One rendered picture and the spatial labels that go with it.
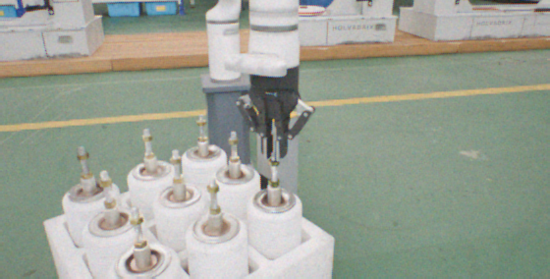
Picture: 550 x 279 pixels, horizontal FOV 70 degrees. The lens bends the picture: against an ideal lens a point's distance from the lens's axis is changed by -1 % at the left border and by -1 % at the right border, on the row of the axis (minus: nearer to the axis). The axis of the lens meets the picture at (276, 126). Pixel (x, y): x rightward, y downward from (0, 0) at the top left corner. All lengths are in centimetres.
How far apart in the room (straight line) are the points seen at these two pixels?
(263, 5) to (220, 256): 36
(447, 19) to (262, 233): 273
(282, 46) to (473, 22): 288
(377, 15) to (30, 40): 225
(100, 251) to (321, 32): 235
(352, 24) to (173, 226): 235
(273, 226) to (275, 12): 34
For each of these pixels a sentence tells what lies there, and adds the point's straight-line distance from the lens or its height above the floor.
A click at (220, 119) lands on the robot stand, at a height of 20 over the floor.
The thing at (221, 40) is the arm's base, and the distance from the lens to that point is 115.
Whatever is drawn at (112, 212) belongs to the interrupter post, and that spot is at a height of 28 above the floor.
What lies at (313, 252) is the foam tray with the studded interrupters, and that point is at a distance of 71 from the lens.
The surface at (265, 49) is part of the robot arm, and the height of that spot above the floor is 52.
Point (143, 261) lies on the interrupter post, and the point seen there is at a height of 26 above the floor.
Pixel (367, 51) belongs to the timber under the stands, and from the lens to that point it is 288.
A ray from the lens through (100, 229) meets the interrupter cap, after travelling 69.
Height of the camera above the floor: 64
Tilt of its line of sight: 23 degrees down
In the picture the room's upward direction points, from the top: straight up
